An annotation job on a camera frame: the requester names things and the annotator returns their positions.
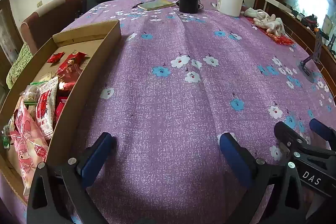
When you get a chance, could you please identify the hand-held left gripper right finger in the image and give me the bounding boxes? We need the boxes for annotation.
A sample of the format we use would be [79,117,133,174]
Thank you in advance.
[219,132,309,224]

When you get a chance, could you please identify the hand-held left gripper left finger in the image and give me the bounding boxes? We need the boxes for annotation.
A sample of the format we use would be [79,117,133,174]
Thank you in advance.
[26,132,116,224]

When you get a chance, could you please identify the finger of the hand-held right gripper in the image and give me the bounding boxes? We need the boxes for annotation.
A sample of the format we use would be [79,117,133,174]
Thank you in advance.
[310,118,336,144]
[274,122,336,165]

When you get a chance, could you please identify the pink printed snack packet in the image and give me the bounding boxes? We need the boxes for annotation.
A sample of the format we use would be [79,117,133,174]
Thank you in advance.
[14,102,49,203]

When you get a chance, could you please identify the white red snack packet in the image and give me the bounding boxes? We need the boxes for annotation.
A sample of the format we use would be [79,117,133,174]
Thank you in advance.
[35,76,59,140]

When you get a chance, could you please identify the shallow cardboard box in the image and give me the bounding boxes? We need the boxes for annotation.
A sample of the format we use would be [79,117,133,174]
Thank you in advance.
[0,20,122,205]

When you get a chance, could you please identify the green-wrapped round cookie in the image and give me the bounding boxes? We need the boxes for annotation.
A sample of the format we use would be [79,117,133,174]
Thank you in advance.
[21,81,48,104]

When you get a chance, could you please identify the green white snack packet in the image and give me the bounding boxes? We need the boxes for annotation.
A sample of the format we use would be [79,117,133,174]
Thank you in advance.
[1,119,16,148]

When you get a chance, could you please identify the dark red snack packet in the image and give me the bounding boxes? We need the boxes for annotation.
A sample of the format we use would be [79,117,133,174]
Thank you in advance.
[56,53,88,90]

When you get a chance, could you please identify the small red candy packet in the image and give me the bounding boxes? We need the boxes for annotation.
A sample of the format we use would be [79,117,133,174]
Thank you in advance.
[47,52,65,64]

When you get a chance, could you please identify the phone stand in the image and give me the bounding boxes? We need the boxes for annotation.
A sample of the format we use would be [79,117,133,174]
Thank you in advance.
[299,30,324,83]

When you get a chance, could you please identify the purple floral tablecloth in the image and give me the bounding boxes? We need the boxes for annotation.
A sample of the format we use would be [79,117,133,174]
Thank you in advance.
[0,0,336,224]

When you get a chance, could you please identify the red shiny packet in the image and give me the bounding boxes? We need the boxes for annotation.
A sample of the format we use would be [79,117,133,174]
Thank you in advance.
[247,17,296,45]

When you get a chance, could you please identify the white gloves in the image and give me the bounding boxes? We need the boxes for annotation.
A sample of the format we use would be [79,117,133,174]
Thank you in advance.
[244,9,286,37]

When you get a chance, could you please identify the green patterned blanket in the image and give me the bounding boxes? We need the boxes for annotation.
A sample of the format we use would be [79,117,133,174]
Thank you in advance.
[6,42,33,89]

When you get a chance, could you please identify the white plastic jar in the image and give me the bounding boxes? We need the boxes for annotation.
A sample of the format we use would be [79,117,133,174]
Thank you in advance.
[217,0,244,17]

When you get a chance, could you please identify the brown armchair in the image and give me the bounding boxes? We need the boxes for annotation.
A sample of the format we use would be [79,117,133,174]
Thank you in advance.
[20,0,86,55]

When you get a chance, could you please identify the wooden glass door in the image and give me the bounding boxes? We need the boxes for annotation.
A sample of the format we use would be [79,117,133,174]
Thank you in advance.
[0,0,23,88]

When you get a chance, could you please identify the yellow green notebook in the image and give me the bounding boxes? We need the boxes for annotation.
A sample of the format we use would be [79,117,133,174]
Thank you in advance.
[136,0,176,11]

